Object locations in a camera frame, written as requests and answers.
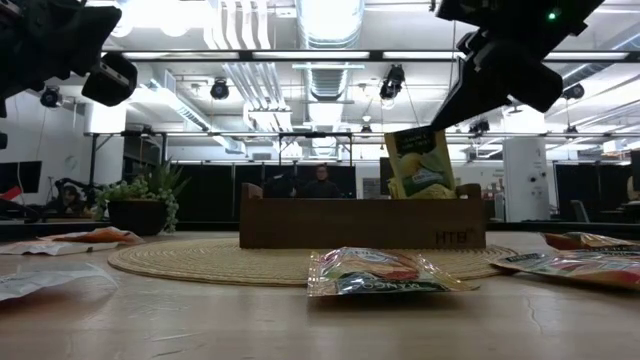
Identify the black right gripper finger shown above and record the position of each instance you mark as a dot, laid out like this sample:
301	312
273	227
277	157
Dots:
480	85
465	61

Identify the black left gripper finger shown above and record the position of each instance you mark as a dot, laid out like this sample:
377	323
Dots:
75	22
65	57

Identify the dark wooden tea box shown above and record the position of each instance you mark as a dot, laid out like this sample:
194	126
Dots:
350	225

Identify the black background robot arm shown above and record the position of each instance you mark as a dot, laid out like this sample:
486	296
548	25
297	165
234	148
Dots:
70	200

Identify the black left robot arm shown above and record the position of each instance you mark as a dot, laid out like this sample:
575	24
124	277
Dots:
2	141

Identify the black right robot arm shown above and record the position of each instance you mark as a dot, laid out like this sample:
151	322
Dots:
525	15

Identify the orange and white tea packet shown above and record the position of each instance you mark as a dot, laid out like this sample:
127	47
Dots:
40	282
50	248
100	236

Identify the plain golden orange tea packet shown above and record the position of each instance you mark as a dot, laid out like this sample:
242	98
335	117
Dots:
585	241

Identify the orange mango tea packet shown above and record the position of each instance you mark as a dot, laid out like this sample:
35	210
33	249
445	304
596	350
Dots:
380	272
575	272
617	253

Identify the black ceiling spot lamp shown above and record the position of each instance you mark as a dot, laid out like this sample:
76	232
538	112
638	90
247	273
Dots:
220	89
50	97
575	91
392	82

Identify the white pillar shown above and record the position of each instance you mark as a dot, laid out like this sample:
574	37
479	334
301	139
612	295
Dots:
525	180

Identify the black partition panel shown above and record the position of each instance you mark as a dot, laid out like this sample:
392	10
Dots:
567	190
215	195

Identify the grey office chair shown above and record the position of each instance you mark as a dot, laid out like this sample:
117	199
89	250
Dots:
580	210

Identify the potted green succulent plant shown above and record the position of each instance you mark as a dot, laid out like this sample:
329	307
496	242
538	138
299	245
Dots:
140	210

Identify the person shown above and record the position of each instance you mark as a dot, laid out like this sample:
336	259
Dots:
320	187

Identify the round woven beige placemat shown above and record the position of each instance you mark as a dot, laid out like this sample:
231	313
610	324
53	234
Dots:
210	262

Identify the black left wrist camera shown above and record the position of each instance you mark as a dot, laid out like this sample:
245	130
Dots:
110	80

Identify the dark wall monitor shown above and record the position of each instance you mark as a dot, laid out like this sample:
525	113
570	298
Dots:
20	176

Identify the silver ceiling air duct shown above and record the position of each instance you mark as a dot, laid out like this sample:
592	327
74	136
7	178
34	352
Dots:
330	25

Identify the black aluminium rig frame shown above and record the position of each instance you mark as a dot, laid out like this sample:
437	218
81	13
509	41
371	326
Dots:
320	55

